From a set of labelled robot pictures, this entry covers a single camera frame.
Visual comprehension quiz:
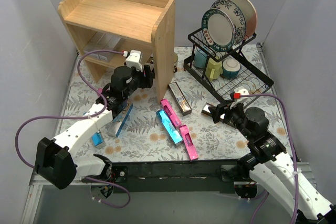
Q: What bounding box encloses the silver black RO toothpaste box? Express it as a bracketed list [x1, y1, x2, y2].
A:
[202, 103, 235, 127]

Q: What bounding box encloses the brown silver RO toothpaste box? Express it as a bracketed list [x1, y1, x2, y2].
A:
[146, 54, 153, 64]

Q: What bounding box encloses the dark striped toothpaste box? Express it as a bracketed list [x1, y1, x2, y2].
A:
[168, 82, 192, 116]

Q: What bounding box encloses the white toothpaste box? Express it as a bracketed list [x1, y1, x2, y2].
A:
[99, 36, 125, 62]

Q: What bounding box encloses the silver Protefix toothpaste box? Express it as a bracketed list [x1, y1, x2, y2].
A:
[89, 32, 112, 61]

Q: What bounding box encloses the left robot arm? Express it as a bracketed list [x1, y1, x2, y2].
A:
[35, 64, 155, 189]

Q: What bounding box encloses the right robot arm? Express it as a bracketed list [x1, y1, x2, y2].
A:
[208, 102, 335, 223]

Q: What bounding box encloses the yellow mug behind shelf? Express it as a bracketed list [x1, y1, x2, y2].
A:
[173, 53, 179, 73]

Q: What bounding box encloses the wooden two-tier shelf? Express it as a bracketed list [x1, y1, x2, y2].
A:
[58, 0, 175, 100]

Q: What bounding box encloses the pink toothpaste box centre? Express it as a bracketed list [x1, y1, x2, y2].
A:
[160, 99, 182, 128]

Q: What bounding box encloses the pink toothpaste box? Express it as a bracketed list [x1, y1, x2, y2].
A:
[179, 125, 198, 161]
[160, 99, 182, 128]

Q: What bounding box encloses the pink toothpaste box front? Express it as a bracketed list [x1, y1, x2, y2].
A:
[179, 125, 198, 161]

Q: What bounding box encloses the yellow green mug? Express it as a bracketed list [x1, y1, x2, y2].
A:
[205, 58, 223, 81]

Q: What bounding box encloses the cyan toothpaste box centre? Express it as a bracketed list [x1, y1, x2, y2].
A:
[156, 109, 183, 145]

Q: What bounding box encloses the cyan toothpaste box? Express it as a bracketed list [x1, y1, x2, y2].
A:
[156, 109, 183, 145]
[91, 131, 106, 149]

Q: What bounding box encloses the teal and white bowl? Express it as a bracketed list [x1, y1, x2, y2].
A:
[222, 58, 241, 79]

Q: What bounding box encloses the light blue mug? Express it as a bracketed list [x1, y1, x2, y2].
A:
[194, 47, 207, 68]

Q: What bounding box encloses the silver blue RO toothpaste box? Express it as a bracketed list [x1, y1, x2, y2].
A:
[107, 103, 133, 137]

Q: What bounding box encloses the cyan toothpaste box left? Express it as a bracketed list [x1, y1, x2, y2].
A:
[91, 131, 106, 149]

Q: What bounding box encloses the green rimmed white plate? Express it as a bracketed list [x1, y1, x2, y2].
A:
[201, 8, 235, 52]

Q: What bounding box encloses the blue floral patterned plate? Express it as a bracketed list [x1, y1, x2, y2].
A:
[211, 0, 246, 45]

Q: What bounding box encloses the beige and pink plate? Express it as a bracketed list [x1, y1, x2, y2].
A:
[230, 0, 258, 39]

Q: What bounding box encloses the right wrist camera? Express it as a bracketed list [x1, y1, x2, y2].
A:
[230, 86, 249, 109]

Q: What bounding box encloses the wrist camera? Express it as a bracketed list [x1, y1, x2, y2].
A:
[123, 50, 143, 71]
[230, 86, 249, 109]

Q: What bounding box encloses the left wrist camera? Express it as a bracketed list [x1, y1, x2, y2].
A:
[123, 50, 143, 71]

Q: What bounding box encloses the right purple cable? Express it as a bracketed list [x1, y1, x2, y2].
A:
[240, 93, 300, 224]

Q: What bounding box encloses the purple cable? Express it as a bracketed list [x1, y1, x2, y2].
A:
[15, 49, 131, 209]
[240, 93, 300, 224]

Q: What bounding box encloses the black wire dish rack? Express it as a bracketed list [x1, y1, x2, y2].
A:
[183, 28, 274, 102]

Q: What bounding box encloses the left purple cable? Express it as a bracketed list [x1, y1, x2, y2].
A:
[15, 49, 131, 209]

